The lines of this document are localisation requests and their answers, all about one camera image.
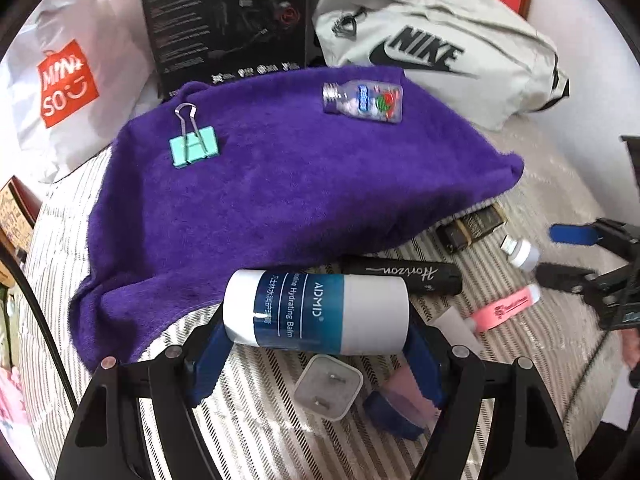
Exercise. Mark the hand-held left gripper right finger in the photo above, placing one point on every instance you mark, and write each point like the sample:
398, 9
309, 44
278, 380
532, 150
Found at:
425, 365

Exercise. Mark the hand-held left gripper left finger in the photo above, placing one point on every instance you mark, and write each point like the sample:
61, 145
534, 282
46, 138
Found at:
209, 365

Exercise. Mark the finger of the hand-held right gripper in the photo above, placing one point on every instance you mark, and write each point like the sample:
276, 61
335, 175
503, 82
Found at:
575, 235
565, 277

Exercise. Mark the pink blue-capped container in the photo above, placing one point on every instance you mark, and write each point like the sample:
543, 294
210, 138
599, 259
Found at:
402, 400

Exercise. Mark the small white tube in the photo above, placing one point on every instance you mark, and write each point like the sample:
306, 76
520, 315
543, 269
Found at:
457, 330

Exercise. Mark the small white bottle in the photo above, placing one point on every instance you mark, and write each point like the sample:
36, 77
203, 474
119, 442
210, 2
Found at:
520, 252

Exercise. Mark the pink lip gloss tube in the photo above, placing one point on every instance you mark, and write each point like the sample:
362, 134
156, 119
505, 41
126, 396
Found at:
505, 307

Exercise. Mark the white and blue balm bottle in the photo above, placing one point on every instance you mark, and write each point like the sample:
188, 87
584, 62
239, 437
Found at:
370, 315

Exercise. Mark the black tube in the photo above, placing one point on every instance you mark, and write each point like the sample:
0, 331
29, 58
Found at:
400, 275

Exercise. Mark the white charger plug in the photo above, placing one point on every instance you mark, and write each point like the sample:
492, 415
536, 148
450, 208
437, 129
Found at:
327, 385

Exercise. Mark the dark brown gold tube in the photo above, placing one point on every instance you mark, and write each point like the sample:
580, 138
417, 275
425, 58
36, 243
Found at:
472, 227

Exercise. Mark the teal binder clip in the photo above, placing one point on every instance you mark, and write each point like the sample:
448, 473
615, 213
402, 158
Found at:
197, 147

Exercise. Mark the small clear candy bottle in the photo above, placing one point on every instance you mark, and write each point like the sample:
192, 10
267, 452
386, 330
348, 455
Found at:
370, 102

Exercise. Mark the person's right hand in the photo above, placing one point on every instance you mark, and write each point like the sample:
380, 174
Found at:
632, 355

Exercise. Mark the striped bed sheet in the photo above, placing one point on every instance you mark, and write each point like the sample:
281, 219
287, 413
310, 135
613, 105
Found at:
280, 410

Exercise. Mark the purple towel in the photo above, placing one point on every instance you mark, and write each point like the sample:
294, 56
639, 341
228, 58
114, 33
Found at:
310, 185

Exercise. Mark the grey sling bag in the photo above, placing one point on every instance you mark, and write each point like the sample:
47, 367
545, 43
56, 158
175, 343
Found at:
440, 55

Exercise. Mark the brown cardboard notebook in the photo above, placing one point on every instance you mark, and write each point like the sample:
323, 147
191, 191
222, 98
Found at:
17, 220

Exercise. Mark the white shopping bag red logo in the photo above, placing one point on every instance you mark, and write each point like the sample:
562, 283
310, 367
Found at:
65, 85

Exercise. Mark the black product box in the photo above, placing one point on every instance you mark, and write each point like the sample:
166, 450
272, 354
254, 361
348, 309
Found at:
225, 20

